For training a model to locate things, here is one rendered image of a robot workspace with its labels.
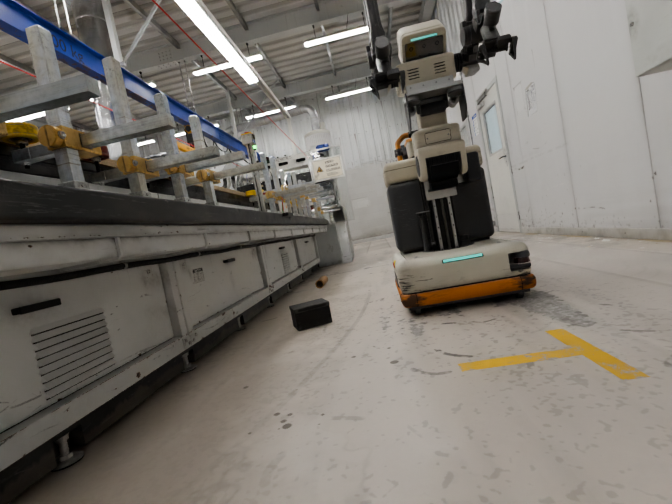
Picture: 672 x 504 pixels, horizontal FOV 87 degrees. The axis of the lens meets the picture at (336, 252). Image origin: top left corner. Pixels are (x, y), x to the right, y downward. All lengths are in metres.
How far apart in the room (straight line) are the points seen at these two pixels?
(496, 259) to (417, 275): 0.37
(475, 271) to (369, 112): 10.70
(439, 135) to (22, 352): 1.74
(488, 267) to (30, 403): 1.70
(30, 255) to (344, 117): 11.56
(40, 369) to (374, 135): 11.38
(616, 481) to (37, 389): 1.28
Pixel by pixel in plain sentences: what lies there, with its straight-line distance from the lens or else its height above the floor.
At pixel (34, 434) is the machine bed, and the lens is 1.22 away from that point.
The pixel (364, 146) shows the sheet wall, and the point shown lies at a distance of 11.95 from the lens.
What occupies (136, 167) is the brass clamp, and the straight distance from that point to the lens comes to 1.28.
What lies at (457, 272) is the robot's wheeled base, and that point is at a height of 0.19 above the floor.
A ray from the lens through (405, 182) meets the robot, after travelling 2.09.
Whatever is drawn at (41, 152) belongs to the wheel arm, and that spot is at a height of 0.82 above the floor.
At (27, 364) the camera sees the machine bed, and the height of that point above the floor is 0.30.
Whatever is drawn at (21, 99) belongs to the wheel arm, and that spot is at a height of 0.82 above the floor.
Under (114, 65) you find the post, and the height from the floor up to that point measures 1.11.
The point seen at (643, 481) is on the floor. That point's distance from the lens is 0.83.
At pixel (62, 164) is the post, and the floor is 0.77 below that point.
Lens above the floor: 0.48
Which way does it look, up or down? 3 degrees down
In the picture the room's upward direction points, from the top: 11 degrees counter-clockwise
